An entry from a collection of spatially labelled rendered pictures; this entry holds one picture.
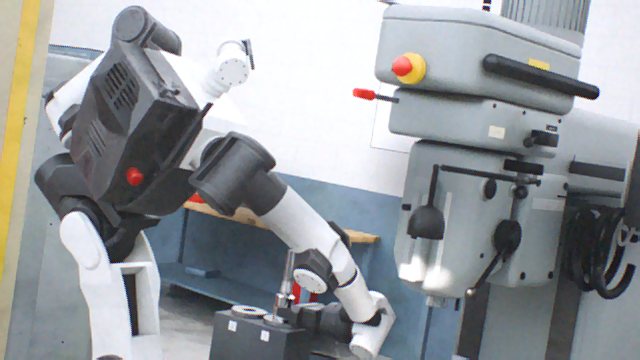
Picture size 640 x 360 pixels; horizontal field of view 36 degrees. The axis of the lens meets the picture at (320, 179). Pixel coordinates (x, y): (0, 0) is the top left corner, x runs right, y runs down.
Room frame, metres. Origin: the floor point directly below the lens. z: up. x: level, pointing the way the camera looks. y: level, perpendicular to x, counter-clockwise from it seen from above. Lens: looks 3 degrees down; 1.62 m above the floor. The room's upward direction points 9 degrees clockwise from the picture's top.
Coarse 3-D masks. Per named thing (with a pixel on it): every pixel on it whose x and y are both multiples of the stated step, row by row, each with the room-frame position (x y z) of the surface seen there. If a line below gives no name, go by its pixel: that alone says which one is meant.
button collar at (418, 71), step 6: (408, 54) 1.90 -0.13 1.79; (414, 54) 1.89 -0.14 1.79; (414, 60) 1.89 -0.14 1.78; (420, 60) 1.88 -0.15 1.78; (414, 66) 1.89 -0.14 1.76; (420, 66) 1.88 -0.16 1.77; (414, 72) 1.88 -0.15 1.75; (420, 72) 1.88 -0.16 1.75; (402, 78) 1.90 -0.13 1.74; (408, 78) 1.89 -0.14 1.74; (414, 78) 1.88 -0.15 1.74; (420, 78) 1.89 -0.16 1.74; (414, 84) 1.90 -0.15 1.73
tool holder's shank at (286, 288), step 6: (288, 252) 2.35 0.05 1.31; (294, 252) 2.35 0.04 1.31; (288, 258) 2.35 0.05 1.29; (294, 258) 2.35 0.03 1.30; (288, 264) 2.35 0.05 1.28; (294, 264) 2.35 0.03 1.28; (288, 270) 2.35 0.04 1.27; (294, 270) 2.36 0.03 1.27; (288, 276) 2.35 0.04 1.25; (282, 282) 2.35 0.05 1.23; (288, 282) 2.35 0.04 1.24; (282, 288) 2.35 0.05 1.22; (288, 288) 2.34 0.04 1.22; (282, 294) 2.35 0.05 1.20; (288, 294) 2.35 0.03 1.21
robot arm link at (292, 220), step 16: (288, 192) 1.96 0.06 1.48; (288, 208) 1.95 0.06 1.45; (304, 208) 1.98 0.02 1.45; (272, 224) 1.97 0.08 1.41; (288, 224) 1.96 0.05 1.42; (304, 224) 1.97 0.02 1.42; (320, 224) 1.99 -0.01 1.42; (336, 224) 2.03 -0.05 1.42; (288, 240) 1.98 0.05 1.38; (304, 240) 1.97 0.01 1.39; (320, 240) 1.98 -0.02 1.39; (336, 240) 2.01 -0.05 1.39; (304, 256) 1.99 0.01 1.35; (320, 256) 1.99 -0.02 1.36; (304, 272) 2.01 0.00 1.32; (320, 272) 1.99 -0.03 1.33; (304, 288) 2.06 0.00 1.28; (320, 288) 2.02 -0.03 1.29
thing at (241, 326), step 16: (224, 320) 2.38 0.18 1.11; (240, 320) 2.35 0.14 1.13; (256, 320) 2.36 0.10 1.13; (272, 320) 2.33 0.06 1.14; (224, 336) 2.37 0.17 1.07; (240, 336) 2.35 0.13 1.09; (256, 336) 2.32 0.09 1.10; (272, 336) 2.30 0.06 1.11; (288, 336) 2.28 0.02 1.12; (304, 336) 2.34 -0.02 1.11; (224, 352) 2.37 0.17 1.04; (240, 352) 2.34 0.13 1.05; (256, 352) 2.32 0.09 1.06; (272, 352) 2.29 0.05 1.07; (288, 352) 2.29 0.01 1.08; (304, 352) 2.35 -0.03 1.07
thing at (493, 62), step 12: (492, 60) 1.83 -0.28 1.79; (504, 60) 1.85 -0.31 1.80; (504, 72) 1.86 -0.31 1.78; (516, 72) 1.89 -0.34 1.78; (528, 72) 1.92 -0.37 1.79; (540, 72) 1.96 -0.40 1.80; (552, 72) 2.01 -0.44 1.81; (540, 84) 1.98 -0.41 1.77; (552, 84) 2.00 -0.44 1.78; (564, 84) 2.04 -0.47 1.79; (576, 84) 2.08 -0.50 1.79; (588, 84) 2.13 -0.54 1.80; (588, 96) 2.14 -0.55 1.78
